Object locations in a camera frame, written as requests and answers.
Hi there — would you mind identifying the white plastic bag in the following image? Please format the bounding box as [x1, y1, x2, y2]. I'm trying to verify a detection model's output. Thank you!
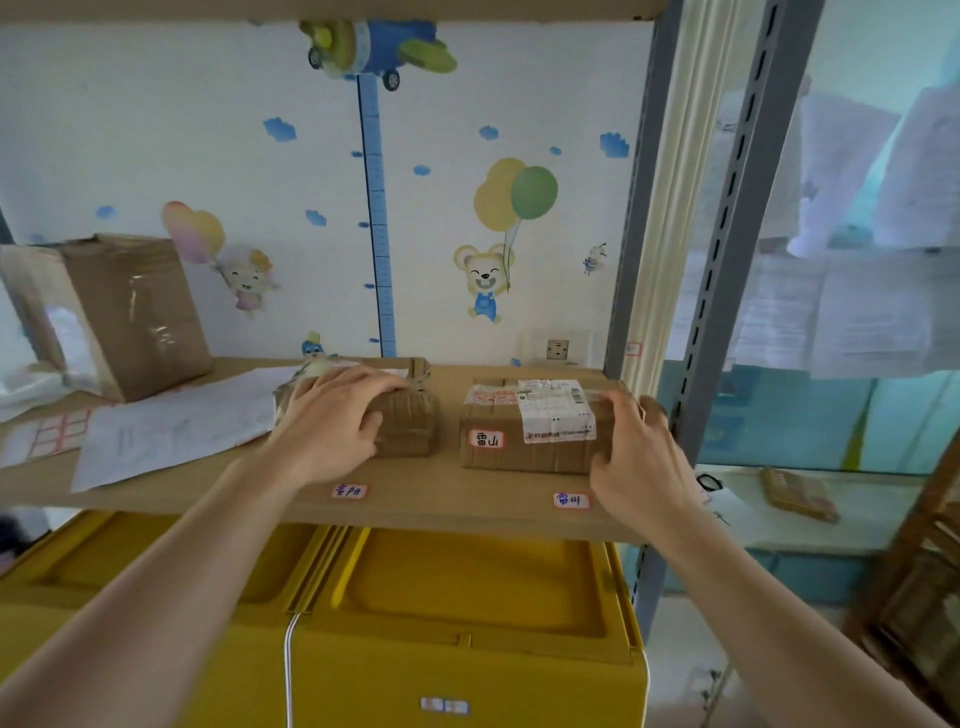
[0, 366, 76, 423]

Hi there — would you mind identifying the person's right hand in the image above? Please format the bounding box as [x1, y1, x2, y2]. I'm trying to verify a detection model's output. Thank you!
[588, 389, 707, 543]

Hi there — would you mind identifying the paper with red grid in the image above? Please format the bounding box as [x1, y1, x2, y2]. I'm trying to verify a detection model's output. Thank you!
[0, 405, 96, 471]

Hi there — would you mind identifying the white paper sheet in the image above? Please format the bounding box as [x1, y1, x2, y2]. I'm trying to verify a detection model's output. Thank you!
[70, 365, 303, 495]

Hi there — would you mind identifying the airplane wall sticker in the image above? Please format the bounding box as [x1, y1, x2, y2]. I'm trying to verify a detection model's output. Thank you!
[298, 19, 459, 93]

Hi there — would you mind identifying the white table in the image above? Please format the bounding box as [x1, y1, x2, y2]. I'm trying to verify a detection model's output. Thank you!
[696, 463, 933, 558]

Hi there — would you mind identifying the cardboard parcel with white label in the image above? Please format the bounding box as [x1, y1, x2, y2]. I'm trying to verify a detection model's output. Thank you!
[459, 378, 618, 476]

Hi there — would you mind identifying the brown wooden chair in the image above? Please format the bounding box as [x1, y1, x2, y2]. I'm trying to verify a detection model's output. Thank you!
[844, 433, 960, 723]

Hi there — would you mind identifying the cream curtain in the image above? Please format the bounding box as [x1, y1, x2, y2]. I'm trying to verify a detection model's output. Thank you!
[621, 0, 753, 400]

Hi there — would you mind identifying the large taped cardboard box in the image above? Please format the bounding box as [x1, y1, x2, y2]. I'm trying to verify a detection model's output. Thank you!
[0, 234, 216, 405]

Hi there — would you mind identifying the person's left forearm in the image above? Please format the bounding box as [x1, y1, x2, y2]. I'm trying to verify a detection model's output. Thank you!
[0, 448, 309, 728]

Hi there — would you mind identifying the flat brown parcel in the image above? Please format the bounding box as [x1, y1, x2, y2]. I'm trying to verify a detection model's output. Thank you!
[759, 466, 842, 525]

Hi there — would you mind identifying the grey metal shelf post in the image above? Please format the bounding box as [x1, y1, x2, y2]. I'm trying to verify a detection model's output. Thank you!
[603, 0, 685, 381]
[632, 0, 828, 640]

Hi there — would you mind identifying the bear with balloons sticker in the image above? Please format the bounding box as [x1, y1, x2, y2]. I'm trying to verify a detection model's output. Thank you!
[452, 156, 560, 326]

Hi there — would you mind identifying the white cable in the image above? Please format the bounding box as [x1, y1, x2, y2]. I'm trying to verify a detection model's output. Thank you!
[282, 611, 303, 728]

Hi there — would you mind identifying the small taped cardboard parcel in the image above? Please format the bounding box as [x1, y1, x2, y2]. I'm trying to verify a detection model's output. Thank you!
[273, 357, 442, 459]

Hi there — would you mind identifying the yellow plastic crate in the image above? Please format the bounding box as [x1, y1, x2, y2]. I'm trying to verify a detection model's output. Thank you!
[0, 510, 354, 728]
[288, 525, 651, 728]

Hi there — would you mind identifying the sheep with balloons sticker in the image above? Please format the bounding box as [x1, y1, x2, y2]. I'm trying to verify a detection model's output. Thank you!
[160, 200, 280, 318]

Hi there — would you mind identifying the person's right forearm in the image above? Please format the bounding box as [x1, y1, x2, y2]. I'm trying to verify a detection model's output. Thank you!
[651, 516, 948, 728]

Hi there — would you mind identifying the person's left hand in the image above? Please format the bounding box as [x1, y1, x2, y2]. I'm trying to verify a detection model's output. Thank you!
[258, 365, 412, 489]

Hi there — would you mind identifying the wooden shelf board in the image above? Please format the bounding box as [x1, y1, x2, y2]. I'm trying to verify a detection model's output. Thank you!
[0, 357, 648, 546]
[0, 0, 671, 24]

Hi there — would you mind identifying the group of white hanging papers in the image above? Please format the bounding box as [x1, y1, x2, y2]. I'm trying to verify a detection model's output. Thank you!
[663, 71, 960, 382]

